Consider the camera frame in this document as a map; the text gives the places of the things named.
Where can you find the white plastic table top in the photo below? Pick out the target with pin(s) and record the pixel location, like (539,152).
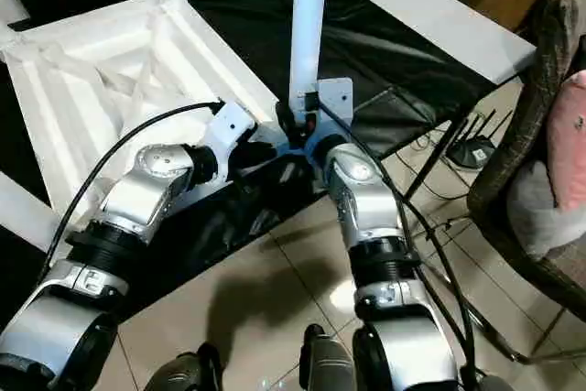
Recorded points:
(68,89)

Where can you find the white flat board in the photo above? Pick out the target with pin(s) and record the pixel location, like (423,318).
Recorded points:
(435,11)

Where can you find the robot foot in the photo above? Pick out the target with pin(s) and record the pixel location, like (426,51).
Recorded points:
(183,372)
(327,363)

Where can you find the black stand leg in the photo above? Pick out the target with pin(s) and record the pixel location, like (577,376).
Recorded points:
(430,157)

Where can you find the black wifi router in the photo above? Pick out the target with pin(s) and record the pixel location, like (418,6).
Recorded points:
(471,153)

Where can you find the pink cushion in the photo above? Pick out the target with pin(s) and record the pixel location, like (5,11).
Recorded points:
(570,144)

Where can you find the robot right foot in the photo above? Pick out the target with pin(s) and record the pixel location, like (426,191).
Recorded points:
(327,363)

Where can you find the white leg with black mark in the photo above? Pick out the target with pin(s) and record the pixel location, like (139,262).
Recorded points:
(9,2)

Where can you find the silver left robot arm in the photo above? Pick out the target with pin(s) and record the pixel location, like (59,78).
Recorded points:
(137,189)

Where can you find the grey brown cushion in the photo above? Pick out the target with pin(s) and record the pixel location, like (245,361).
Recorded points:
(574,20)

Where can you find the white fluffy cushion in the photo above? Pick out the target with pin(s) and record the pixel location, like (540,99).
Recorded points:
(540,217)

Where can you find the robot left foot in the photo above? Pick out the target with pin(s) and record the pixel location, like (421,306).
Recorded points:
(183,372)

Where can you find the black work mat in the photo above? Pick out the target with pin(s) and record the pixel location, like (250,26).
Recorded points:
(366,43)

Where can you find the wicker chair with cushions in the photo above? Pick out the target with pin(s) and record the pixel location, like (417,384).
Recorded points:
(503,180)

